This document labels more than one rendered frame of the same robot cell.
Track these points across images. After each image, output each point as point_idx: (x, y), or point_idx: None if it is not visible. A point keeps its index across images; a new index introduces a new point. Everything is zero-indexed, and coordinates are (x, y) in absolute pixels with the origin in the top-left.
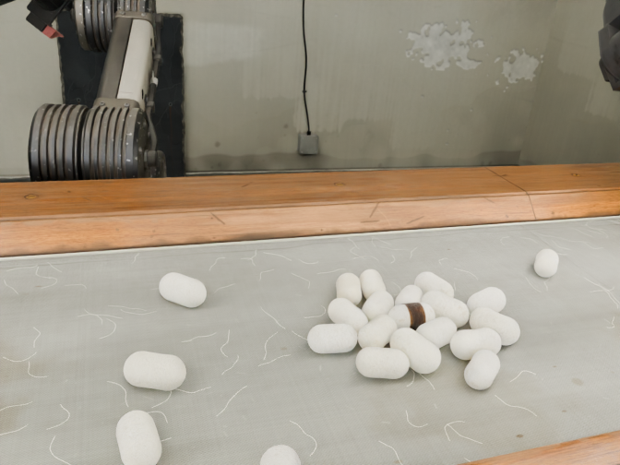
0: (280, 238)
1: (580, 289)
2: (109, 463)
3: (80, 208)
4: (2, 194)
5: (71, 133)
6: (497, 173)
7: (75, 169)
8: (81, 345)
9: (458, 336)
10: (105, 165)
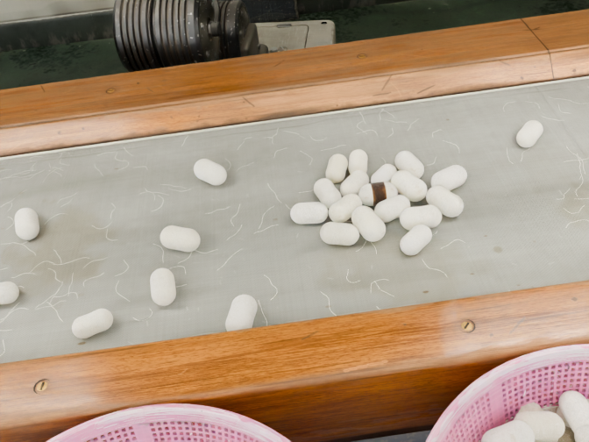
0: (301, 115)
1: (555, 159)
2: (147, 299)
3: (144, 101)
4: (90, 89)
5: (144, 17)
6: (529, 27)
7: (152, 48)
8: (139, 217)
9: (403, 212)
10: (174, 43)
